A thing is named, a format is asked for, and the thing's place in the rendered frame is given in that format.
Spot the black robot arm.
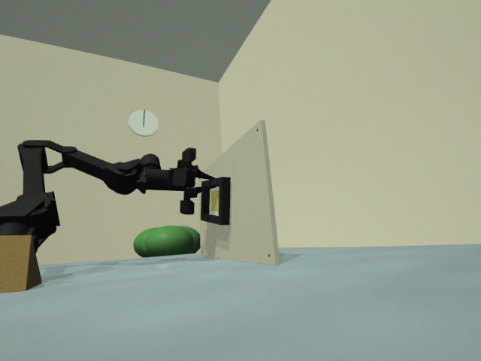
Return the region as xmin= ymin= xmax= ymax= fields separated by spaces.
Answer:
xmin=0 ymin=140 xmax=196 ymax=253

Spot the black picture frame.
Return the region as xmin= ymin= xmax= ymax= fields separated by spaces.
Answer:
xmin=201 ymin=177 xmax=231 ymax=226

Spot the grey flat panel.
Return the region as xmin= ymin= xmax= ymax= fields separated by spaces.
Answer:
xmin=198 ymin=120 xmax=280 ymax=265

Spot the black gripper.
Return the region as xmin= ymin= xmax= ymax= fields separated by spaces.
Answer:
xmin=163 ymin=147 xmax=216 ymax=214

